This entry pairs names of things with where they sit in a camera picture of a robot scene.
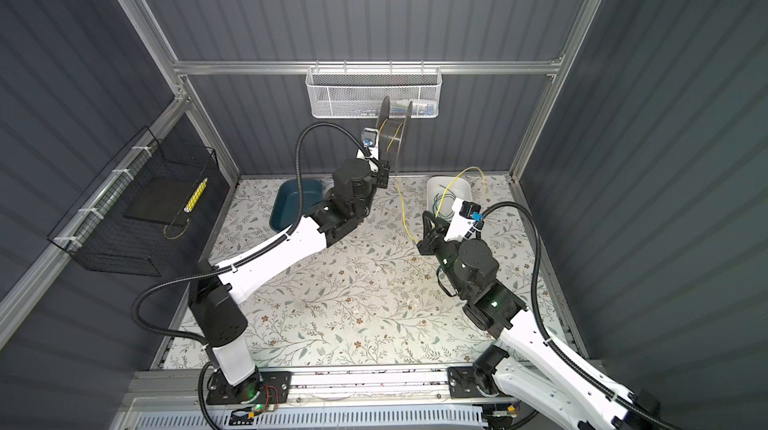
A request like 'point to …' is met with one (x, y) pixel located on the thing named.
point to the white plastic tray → (442, 191)
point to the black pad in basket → (162, 200)
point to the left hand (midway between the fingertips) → (371, 148)
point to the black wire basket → (96, 231)
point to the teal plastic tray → (285, 206)
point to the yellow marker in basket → (197, 194)
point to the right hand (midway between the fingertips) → (427, 216)
